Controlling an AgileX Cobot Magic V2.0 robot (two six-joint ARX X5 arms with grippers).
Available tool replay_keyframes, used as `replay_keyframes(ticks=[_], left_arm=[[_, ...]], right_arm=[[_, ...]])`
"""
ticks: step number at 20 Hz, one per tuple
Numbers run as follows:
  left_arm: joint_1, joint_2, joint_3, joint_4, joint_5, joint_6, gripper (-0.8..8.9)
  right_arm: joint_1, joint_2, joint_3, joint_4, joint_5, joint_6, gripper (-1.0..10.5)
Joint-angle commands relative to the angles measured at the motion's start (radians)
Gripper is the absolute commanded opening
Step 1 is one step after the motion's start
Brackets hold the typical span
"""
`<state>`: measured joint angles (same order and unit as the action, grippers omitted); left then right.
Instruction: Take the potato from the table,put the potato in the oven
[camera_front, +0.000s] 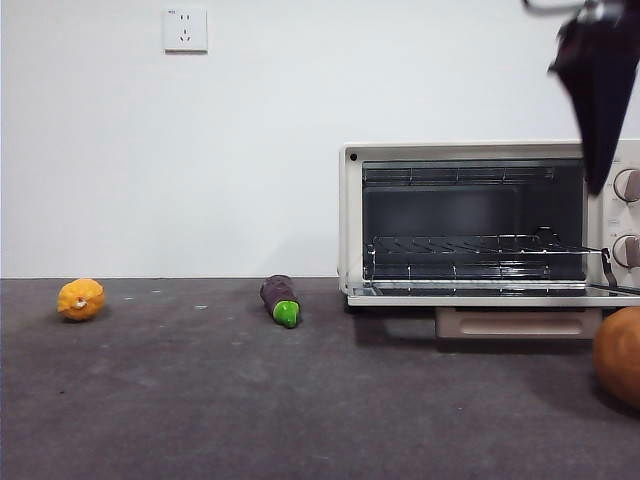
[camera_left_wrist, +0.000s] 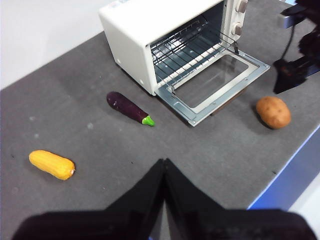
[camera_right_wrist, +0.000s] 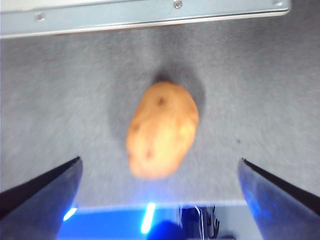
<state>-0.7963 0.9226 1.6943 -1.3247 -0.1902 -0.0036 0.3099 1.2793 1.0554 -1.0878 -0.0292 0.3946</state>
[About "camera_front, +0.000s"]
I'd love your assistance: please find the cream Toshiba toaster oven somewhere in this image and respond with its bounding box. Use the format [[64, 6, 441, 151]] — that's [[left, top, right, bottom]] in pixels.
[[339, 140, 640, 302]]

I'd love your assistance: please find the white wall socket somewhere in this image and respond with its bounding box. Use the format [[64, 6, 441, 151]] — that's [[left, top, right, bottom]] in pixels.
[[164, 6, 209, 55]]

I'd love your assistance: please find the yellow bumpy toy fruit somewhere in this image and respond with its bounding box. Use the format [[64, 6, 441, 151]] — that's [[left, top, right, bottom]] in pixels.
[[56, 278, 107, 323]]

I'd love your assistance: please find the brown potato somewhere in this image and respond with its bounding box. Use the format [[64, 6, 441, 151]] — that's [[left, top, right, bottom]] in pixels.
[[592, 306, 640, 408]]

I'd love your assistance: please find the purple toy eggplant green stem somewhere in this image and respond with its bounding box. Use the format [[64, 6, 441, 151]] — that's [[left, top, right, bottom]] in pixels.
[[259, 274, 304, 330]]

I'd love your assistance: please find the metal wire oven rack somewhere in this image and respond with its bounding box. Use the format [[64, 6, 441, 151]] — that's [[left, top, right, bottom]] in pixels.
[[366, 227, 606, 258]]

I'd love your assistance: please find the oven door with tan handle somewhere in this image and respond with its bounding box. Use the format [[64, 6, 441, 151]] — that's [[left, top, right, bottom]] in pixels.
[[346, 284, 640, 342]]

